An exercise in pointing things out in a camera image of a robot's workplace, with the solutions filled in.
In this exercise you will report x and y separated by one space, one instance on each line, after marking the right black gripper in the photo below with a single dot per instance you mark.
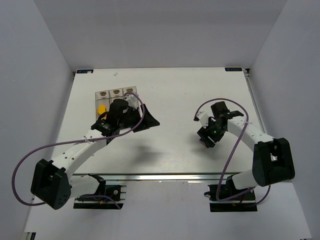
206 139

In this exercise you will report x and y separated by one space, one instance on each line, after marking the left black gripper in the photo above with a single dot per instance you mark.
139 120

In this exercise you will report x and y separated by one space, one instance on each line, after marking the yellow round-top lego brick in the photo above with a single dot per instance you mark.
101 109

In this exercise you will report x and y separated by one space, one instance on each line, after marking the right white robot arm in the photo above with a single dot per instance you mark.
272 161

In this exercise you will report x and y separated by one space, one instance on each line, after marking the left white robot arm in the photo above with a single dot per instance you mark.
54 181

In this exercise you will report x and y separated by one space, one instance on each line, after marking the right clear plastic container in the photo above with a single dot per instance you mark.
127 91

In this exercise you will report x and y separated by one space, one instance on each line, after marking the clear plastic container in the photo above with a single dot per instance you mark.
102 98
127 91
115 94

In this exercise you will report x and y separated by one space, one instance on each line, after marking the middle clear plastic container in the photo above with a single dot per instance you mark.
115 94

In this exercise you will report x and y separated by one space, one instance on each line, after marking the left clear plastic container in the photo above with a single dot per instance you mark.
102 98

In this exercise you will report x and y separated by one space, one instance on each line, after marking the right blue corner label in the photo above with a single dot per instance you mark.
233 69

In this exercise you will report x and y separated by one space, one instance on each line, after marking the blue corner label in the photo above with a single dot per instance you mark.
233 69
84 71

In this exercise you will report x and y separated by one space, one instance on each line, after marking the left blue corner label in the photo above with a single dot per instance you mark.
84 71

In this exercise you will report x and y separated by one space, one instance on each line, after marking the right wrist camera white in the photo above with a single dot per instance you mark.
203 118

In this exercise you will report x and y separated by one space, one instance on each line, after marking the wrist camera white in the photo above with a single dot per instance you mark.
132 101
203 118

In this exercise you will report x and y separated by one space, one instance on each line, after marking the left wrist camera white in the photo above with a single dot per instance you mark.
132 101

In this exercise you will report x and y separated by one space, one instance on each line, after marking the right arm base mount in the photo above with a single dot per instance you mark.
239 204

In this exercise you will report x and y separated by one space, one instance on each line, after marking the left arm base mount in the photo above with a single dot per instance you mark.
107 195

